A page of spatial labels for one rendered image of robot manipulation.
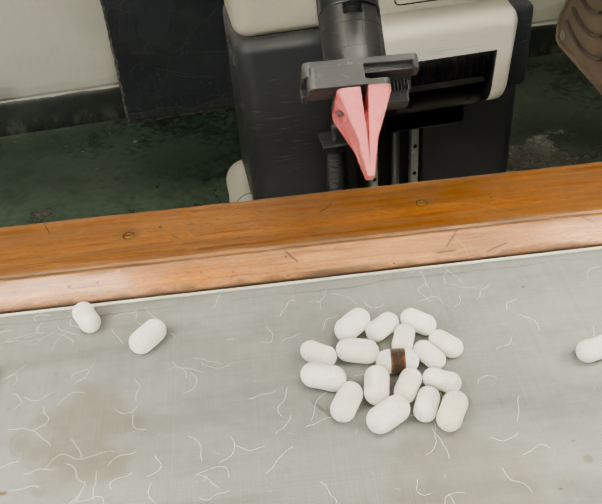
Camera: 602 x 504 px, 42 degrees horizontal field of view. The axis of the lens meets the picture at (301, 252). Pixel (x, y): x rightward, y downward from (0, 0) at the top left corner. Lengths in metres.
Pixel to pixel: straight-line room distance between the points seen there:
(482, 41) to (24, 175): 1.68
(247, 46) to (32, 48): 1.34
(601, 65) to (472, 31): 0.74
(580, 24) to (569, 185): 0.43
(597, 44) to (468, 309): 0.36
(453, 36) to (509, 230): 0.43
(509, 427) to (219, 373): 0.24
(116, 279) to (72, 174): 1.71
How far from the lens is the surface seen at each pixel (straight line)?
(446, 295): 0.74
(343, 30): 0.72
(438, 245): 0.78
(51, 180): 2.47
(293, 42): 1.42
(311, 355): 0.67
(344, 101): 0.68
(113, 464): 0.64
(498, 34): 1.18
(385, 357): 0.66
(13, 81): 2.71
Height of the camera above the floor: 1.23
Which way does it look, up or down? 38 degrees down
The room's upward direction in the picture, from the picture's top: 5 degrees counter-clockwise
